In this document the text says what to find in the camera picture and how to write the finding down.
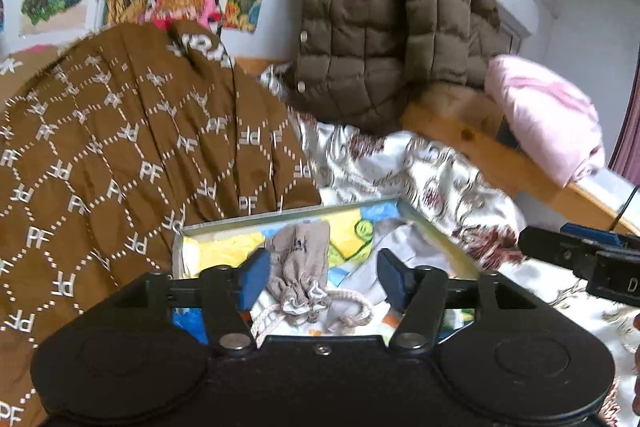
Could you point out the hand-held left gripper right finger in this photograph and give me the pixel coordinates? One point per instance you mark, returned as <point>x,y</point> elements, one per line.
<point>395,279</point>

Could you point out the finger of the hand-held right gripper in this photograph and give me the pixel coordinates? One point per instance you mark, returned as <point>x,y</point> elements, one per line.
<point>555,244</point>
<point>615,239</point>

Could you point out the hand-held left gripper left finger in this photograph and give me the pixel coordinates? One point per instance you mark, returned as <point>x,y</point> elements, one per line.
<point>252,279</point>

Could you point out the colourful picture tray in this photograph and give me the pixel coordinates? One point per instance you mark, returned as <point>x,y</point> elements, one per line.
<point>345,234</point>

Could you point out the grey white cloth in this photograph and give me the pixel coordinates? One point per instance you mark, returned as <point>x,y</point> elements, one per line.
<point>400,237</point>

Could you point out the white floral quilt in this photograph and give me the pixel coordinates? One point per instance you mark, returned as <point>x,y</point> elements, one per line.
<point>440,187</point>

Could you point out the purple curtain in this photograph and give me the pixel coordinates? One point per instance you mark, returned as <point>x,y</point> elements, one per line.
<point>630,127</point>

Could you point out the pink folded cloth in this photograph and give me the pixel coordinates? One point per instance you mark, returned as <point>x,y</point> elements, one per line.
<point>545,117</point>

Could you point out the brown printed quilt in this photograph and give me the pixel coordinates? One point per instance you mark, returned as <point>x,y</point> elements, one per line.
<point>125,147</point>

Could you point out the brown puffer jacket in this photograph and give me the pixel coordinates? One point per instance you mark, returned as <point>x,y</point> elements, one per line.
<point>390,17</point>

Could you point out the wooden bed frame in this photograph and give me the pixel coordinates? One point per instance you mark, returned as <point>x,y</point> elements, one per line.
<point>500,157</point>

